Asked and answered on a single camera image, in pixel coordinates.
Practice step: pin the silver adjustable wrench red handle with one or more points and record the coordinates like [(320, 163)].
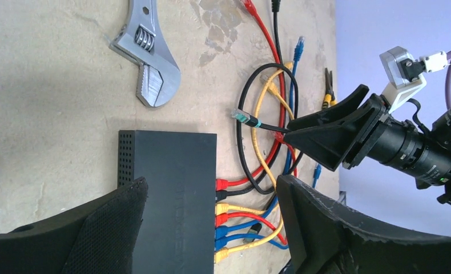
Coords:
[(141, 41)]

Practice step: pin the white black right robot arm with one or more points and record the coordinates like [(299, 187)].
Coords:
[(361, 126)]

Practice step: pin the black network switch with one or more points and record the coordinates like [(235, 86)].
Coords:
[(177, 234)]

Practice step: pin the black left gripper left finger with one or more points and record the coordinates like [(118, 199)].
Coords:
[(96, 237)]

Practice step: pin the yellow black pliers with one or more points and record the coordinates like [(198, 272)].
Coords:
[(329, 99)]

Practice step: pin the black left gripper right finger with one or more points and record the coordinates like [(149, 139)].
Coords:
[(325, 236)]

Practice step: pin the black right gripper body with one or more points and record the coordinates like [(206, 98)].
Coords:
[(409, 147)]

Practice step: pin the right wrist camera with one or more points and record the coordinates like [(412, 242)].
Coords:
[(406, 74)]

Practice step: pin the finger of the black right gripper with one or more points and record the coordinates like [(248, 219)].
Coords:
[(335, 143), (332, 113)]

